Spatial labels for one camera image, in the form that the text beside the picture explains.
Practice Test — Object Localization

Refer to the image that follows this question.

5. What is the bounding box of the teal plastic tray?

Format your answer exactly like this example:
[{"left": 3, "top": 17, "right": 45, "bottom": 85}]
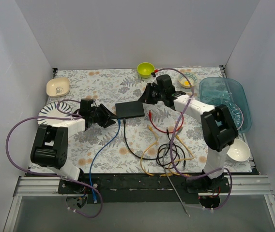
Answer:
[{"left": 199, "top": 77, "right": 252, "bottom": 133}]

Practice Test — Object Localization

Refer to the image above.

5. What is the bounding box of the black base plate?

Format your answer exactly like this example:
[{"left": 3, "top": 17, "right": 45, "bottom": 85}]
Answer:
[{"left": 58, "top": 174, "right": 231, "bottom": 204}]

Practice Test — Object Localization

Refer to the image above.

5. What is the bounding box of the aluminium frame rail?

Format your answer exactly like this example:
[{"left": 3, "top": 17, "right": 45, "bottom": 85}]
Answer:
[{"left": 4, "top": 173, "right": 275, "bottom": 231}]

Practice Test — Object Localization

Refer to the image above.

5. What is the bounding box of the lime green bowl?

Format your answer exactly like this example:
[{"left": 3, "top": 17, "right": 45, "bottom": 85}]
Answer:
[{"left": 137, "top": 62, "right": 155, "bottom": 79}]

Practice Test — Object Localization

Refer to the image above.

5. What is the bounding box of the blue ethernet cable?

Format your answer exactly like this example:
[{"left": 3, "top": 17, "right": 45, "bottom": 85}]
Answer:
[{"left": 88, "top": 118, "right": 122, "bottom": 203}]

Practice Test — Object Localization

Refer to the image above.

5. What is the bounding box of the red ethernet cable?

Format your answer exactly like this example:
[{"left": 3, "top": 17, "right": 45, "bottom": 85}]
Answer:
[{"left": 147, "top": 110, "right": 184, "bottom": 133}]

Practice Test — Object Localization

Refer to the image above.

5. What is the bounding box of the dark grey network switch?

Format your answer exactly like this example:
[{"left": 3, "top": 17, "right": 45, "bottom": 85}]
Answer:
[{"left": 115, "top": 101, "right": 145, "bottom": 119}]

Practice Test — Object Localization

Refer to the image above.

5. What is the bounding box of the blue striped white plate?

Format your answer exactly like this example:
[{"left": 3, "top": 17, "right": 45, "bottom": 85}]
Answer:
[{"left": 37, "top": 101, "right": 73, "bottom": 125}]

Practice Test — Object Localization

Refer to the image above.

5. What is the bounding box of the teal glass plate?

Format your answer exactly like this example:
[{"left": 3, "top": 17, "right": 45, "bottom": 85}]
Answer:
[{"left": 205, "top": 98, "right": 244, "bottom": 130}]

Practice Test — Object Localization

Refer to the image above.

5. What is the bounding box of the patterned yellow centre bowl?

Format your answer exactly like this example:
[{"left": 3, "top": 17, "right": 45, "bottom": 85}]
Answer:
[{"left": 178, "top": 72, "right": 198, "bottom": 88}]

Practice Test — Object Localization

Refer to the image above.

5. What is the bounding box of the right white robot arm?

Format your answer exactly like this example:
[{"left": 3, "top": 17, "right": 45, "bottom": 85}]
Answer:
[{"left": 138, "top": 74, "right": 238, "bottom": 192}]

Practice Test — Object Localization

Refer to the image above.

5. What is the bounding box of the yellow ethernet cable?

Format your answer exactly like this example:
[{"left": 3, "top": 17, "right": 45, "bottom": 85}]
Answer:
[
  {"left": 166, "top": 134, "right": 195, "bottom": 178},
  {"left": 140, "top": 125, "right": 169, "bottom": 176}
]

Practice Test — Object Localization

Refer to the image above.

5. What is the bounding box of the cream square dish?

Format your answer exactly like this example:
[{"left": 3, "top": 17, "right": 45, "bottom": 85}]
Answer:
[{"left": 46, "top": 77, "right": 70, "bottom": 97}]

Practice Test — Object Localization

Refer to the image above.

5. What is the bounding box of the white bowl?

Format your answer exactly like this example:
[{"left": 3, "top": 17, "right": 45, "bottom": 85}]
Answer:
[{"left": 227, "top": 139, "right": 251, "bottom": 162}]

